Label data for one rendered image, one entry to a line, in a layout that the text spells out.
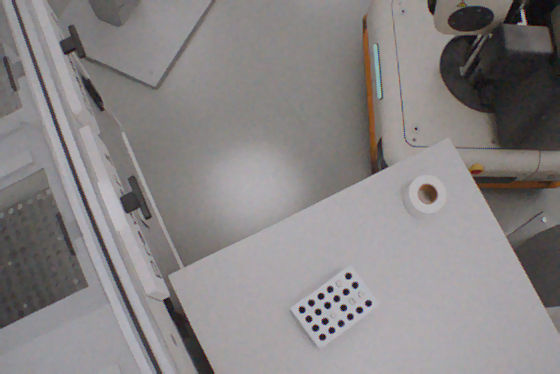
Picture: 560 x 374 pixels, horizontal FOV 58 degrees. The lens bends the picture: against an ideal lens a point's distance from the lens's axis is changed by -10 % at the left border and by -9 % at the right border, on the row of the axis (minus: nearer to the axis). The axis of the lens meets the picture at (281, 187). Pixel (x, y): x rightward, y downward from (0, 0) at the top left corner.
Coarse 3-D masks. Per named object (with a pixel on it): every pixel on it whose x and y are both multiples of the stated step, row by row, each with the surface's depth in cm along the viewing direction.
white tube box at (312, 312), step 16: (352, 272) 91; (320, 288) 90; (336, 288) 90; (352, 288) 90; (304, 304) 89; (320, 304) 89; (336, 304) 89; (368, 304) 93; (304, 320) 89; (320, 320) 89; (336, 320) 89; (352, 320) 89; (320, 336) 91; (336, 336) 88
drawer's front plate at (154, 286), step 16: (80, 128) 83; (96, 144) 83; (96, 160) 82; (112, 176) 85; (112, 192) 80; (112, 208) 80; (128, 224) 79; (128, 240) 78; (144, 256) 80; (144, 272) 77; (144, 288) 77; (160, 288) 80
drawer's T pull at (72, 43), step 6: (72, 24) 90; (72, 30) 90; (72, 36) 89; (78, 36) 90; (60, 42) 89; (66, 42) 89; (72, 42) 89; (78, 42) 89; (66, 48) 89; (72, 48) 89; (78, 48) 89; (66, 54) 89; (78, 54) 89; (84, 54) 89
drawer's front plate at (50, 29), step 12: (36, 0) 90; (36, 12) 89; (48, 12) 92; (48, 24) 88; (48, 36) 88; (60, 36) 94; (60, 48) 88; (60, 60) 86; (72, 60) 97; (60, 72) 86; (72, 72) 91; (72, 84) 85; (72, 96) 85; (72, 108) 84; (84, 108) 87; (84, 120) 87; (96, 132) 93
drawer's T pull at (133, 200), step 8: (136, 184) 82; (136, 192) 82; (120, 200) 82; (128, 200) 82; (136, 200) 82; (144, 200) 82; (128, 208) 81; (136, 208) 82; (144, 208) 81; (144, 216) 81
